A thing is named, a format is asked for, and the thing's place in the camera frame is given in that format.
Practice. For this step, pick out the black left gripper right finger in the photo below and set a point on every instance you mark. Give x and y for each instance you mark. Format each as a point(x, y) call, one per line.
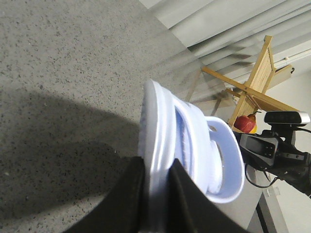
point(190, 211)

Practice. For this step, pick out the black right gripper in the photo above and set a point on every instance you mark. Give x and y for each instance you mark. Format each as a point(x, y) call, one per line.
point(261, 152)

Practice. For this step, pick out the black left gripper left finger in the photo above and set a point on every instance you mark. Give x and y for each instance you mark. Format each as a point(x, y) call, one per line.
point(119, 211)

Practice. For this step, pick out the light blue slipper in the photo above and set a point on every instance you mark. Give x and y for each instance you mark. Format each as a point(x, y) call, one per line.
point(225, 170)
point(169, 129)

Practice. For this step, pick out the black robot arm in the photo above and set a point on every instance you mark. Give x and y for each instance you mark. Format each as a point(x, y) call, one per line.
point(294, 168)

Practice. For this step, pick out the yellow fruit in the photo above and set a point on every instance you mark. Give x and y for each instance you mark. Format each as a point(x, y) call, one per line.
point(254, 130)

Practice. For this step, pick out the red apple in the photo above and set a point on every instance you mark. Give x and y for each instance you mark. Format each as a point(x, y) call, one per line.
point(245, 123)

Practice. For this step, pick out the wooden folding rack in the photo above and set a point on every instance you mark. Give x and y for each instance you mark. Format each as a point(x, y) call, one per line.
point(252, 96)

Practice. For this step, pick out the pale pleated curtain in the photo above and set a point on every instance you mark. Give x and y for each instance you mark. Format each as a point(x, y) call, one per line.
point(227, 35)

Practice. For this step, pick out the grey depth camera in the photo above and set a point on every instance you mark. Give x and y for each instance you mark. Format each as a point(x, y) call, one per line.
point(287, 117)

